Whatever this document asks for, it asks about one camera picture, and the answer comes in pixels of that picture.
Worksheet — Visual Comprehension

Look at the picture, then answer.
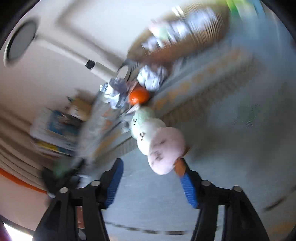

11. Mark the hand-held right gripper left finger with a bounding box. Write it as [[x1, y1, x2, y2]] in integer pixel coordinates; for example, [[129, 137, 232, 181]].
[[32, 158, 125, 241]]

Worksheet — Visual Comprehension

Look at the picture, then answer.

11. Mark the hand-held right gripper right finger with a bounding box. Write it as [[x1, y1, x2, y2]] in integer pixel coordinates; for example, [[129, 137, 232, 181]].
[[179, 160, 270, 241]]

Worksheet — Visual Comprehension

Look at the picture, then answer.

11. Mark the pastel dumpling skewer plush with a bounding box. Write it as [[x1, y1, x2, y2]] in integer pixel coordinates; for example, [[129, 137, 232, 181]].
[[129, 108, 191, 176]]

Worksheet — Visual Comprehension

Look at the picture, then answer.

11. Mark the white flat box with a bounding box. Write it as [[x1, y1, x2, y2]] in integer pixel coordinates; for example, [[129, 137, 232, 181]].
[[30, 109, 77, 156]]

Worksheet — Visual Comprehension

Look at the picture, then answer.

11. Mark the blue printed flat box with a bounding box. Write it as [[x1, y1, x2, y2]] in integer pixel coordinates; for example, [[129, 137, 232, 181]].
[[47, 110, 80, 137]]

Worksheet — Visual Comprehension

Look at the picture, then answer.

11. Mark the small brown cardboard box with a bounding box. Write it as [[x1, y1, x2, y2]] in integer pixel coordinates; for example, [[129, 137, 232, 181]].
[[68, 96, 93, 121]]

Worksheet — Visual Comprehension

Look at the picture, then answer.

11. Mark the large brown printed box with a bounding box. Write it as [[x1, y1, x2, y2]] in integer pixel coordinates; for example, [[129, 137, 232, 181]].
[[128, 5, 232, 65]]

